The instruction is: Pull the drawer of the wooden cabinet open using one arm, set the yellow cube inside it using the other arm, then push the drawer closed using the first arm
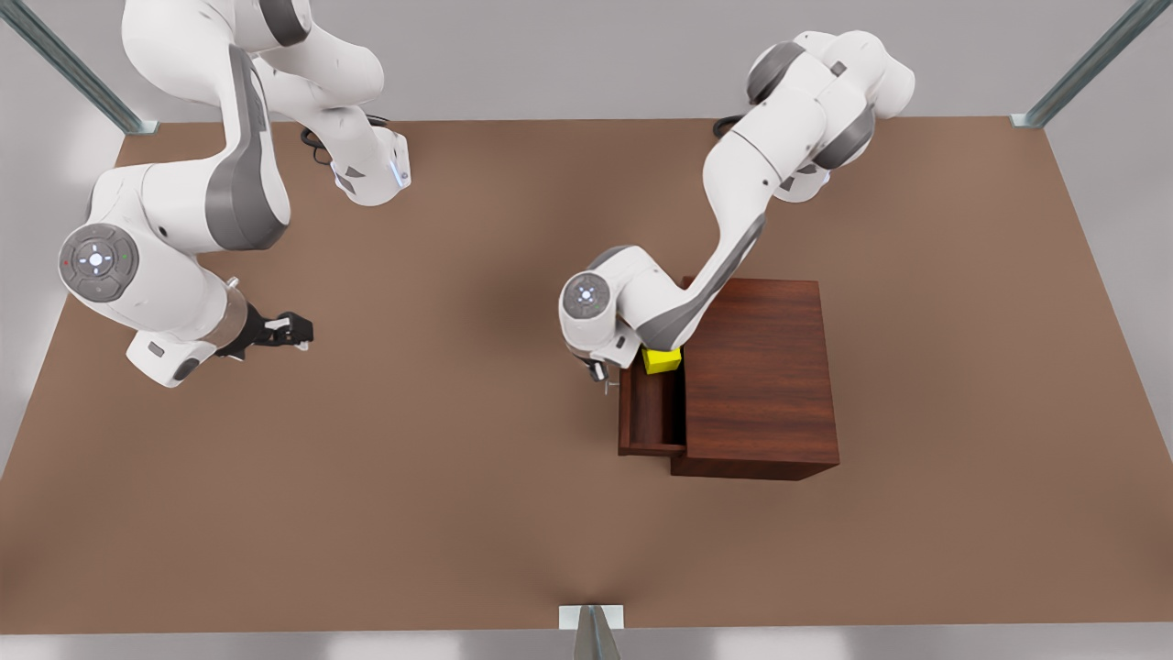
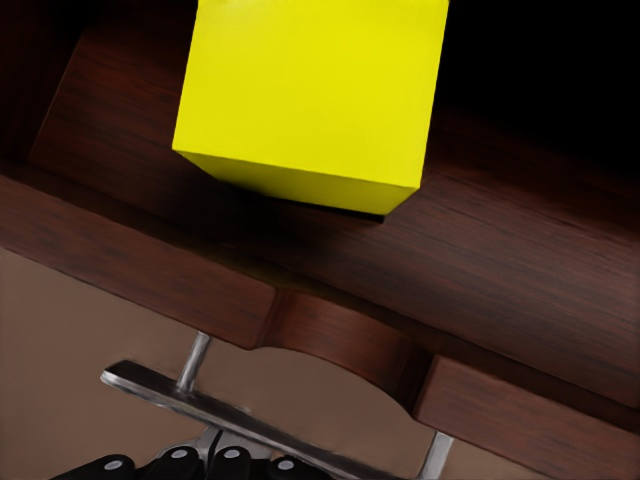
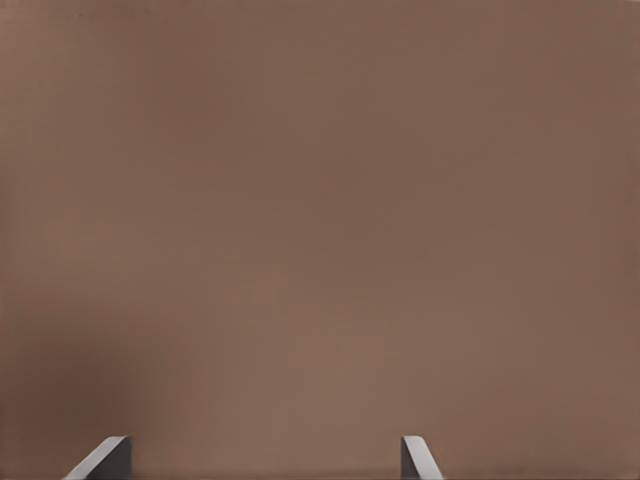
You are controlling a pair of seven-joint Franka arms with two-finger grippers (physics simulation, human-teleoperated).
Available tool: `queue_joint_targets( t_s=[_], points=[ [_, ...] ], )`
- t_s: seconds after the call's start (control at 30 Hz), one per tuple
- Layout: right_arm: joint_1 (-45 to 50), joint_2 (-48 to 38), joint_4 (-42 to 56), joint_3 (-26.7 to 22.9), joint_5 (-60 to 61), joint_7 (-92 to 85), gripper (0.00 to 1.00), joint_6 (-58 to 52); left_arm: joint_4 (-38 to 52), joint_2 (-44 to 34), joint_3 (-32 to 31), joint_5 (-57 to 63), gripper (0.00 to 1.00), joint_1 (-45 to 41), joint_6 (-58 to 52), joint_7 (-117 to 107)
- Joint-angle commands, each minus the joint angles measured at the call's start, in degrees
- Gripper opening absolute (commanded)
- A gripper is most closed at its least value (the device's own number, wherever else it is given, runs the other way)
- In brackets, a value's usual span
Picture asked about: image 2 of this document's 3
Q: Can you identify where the left gripper right finger black root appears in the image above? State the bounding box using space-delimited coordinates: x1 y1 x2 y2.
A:
211 433 324 480

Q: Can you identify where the left gripper left finger black root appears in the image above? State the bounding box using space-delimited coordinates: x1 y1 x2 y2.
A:
58 430 214 480

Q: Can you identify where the silver metal drawer handle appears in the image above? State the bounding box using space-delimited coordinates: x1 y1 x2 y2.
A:
99 330 455 480

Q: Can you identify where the dark brown wooden drawer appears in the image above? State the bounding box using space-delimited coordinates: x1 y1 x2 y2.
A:
0 0 640 447

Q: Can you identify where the yellow box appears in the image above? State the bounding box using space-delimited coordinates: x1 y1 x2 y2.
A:
171 0 450 217

